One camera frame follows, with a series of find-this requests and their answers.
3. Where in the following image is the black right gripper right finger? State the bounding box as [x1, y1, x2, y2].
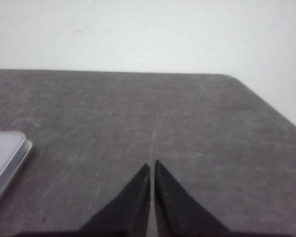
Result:
[154, 160, 233, 237]

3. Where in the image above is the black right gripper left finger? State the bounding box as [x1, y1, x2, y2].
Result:
[16, 164, 150, 237]

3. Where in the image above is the silver digital kitchen scale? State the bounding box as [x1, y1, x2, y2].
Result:
[0, 131, 33, 199]

